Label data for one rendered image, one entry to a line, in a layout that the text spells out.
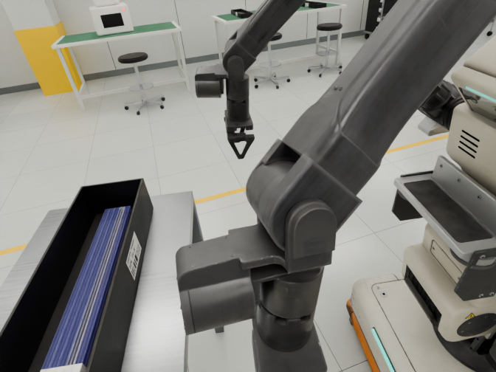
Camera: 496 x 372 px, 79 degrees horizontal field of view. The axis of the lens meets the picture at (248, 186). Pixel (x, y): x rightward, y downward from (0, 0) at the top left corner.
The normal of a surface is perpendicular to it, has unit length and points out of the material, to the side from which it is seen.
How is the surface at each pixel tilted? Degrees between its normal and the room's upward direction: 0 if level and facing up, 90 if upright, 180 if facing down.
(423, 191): 0
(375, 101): 72
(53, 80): 90
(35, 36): 90
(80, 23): 90
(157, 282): 0
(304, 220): 78
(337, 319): 0
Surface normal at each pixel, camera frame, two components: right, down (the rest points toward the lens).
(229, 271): 0.26, 0.37
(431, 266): -0.22, -0.78
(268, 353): 0.00, -0.83
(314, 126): -0.75, -0.51
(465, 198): -0.99, 0.14
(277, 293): -0.42, 0.50
